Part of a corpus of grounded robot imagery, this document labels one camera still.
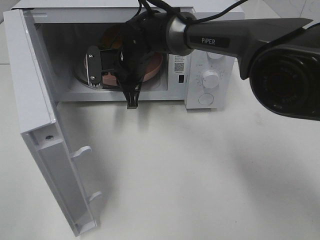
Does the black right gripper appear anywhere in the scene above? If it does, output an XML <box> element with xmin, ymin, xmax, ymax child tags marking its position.
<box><xmin>99</xmin><ymin>37</ymin><xmax>153</xmax><ymax>110</ymax></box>

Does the pink round plate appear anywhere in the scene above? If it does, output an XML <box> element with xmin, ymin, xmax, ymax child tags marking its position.
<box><xmin>82</xmin><ymin>50</ymin><xmax>164</xmax><ymax>89</ymax></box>

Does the burger with lettuce and tomato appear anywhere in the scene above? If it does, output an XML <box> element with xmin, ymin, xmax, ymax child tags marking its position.
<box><xmin>98</xmin><ymin>24</ymin><xmax>123</xmax><ymax>50</ymax></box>

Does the round white door button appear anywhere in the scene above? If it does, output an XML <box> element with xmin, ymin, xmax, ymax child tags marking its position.
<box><xmin>198</xmin><ymin>93</ymin><xmax>214</xmax><ymax>106</ymax></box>

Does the white microwave knob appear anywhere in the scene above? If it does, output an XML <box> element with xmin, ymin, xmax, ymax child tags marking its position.
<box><xmin>202</xmin><ymin>70</ymin><xmax>220</xmax><ymax>89</ymax></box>
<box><xmin>207</xmin><ymin>52</ymin><xmax>224</xmax><ymax>60</ymax></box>

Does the white microwave door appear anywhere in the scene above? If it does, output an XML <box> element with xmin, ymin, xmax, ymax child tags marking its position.
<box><xmin>3</xmin><ymin>9</ymin><xmax>101</xmax><ymax>236</ymax></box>

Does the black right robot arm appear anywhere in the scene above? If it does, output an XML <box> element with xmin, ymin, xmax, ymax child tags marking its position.
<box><xmin>99</xmin><ymin>11</ymin><xmax>320</xmax><ymax>121</ymax></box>

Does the white warning label sticker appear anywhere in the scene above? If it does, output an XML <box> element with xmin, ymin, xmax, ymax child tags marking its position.
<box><xmin>173</xmin><ymin>55</ymin><xmax>186</xmax><ymax>75</ymax></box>

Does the glass microwave turntable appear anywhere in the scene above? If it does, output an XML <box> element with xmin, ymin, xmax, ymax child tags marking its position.
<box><xmin>72</xmin><ymin>67</ymin><xmax>104</xmax><ymax>90</ymax></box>

